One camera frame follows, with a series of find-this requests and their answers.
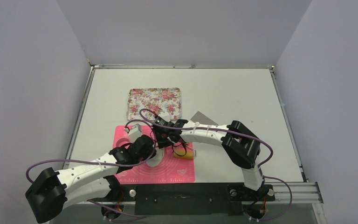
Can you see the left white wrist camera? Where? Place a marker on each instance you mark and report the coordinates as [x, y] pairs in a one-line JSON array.
[[133, 132]]

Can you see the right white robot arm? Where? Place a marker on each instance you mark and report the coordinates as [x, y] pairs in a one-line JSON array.
[[240, 144]]

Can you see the wooden dough roller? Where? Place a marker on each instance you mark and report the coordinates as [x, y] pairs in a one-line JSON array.
[[184, 152]]

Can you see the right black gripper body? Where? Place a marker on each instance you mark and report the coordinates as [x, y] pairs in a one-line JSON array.
[[168, 139]]

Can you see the metal ring cutter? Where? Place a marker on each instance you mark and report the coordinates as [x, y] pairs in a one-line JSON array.
[[123, 142]]

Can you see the pink silicone baking mat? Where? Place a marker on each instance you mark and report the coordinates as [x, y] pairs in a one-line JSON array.
[[170, 170]]

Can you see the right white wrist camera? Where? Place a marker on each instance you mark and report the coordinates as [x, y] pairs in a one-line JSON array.
[[165, 116]]

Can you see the floral tray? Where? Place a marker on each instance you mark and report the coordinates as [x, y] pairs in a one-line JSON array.
[[155, 99]]

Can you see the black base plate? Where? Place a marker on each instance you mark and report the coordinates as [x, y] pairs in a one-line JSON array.
[[189, 198]]

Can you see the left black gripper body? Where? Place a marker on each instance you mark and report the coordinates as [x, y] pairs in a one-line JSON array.
[[143, 157]]

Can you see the white dough piece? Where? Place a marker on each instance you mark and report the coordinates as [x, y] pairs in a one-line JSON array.
[[157, 158]]

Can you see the aluminium front rail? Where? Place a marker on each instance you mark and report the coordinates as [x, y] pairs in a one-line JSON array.
[[296, 192]]

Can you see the metal spatula wooden handle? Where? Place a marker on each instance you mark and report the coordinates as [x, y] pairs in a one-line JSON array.
[[203, 119]]

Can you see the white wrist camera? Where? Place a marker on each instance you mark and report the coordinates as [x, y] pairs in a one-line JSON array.
[[165, 116], [133, 132]]

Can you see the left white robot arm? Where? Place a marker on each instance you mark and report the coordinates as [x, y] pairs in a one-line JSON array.
[[52, 191]]

